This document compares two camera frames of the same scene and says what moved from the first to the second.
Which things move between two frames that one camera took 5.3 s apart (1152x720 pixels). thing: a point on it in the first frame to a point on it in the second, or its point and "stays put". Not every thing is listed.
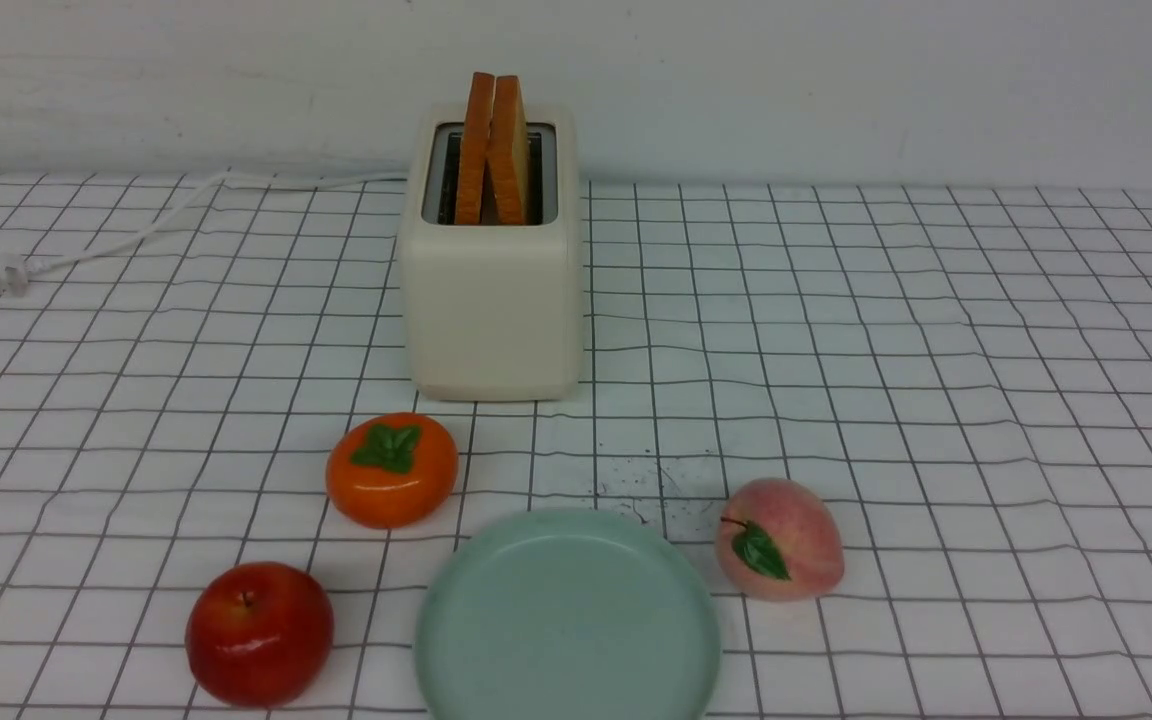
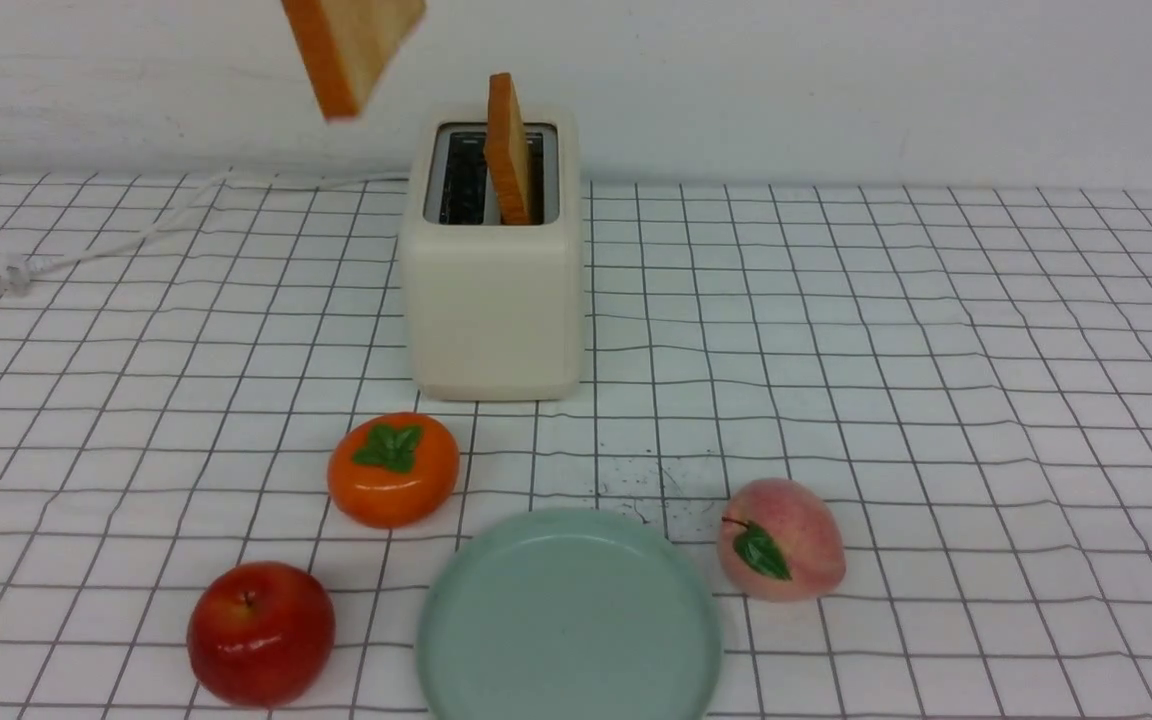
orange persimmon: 392,470 stays put
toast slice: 470,194 to 349,45
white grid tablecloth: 1007,395 stays put
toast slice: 508,152 stays put
